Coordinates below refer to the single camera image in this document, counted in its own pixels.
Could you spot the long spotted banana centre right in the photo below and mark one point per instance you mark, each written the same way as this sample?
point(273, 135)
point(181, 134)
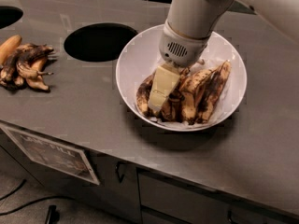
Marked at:
point(192, 90)

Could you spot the leftmost spotted banana in bowl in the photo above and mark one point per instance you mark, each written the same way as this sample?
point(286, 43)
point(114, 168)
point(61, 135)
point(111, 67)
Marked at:
point(143, 95)

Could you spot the rightmost dark banana in bowl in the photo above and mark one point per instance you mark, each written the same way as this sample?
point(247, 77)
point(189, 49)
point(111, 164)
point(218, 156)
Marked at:
point(213, 92)

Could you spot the white bowl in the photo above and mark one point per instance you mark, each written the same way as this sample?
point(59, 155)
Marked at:
point(141, 56)

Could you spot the dark curved banana on counter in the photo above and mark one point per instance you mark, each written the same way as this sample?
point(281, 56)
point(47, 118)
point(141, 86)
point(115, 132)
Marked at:
point(29, 56)

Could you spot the black object on floor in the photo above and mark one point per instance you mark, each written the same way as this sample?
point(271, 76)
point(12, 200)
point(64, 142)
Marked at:
point(52, 216)

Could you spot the framed landfill sign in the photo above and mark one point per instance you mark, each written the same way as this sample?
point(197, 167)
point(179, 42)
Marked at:
point(55, 155)

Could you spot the black cabinet door handle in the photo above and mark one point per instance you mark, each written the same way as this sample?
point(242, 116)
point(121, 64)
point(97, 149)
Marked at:
point(120, 170)

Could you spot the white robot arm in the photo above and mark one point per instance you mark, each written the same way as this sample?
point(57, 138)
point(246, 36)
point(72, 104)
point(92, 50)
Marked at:
point(281, 14)

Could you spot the yellow brown banana on counter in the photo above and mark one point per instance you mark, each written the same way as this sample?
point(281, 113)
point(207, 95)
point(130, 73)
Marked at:
point(38, 83)

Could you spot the dark banana on counter left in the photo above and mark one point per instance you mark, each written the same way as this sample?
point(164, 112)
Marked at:
point(9, 76)

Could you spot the middle yellow banana in bowl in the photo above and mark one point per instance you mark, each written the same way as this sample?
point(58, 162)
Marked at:
point(168, 112)

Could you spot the grey cabinet drawer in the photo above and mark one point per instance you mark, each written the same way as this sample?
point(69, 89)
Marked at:
point(166, 201)

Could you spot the yellow banana far left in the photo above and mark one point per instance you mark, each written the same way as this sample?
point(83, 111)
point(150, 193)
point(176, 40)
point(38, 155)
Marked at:
point(8, 47)

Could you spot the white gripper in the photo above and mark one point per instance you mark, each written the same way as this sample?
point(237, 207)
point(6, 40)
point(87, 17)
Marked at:
point(181, 49)

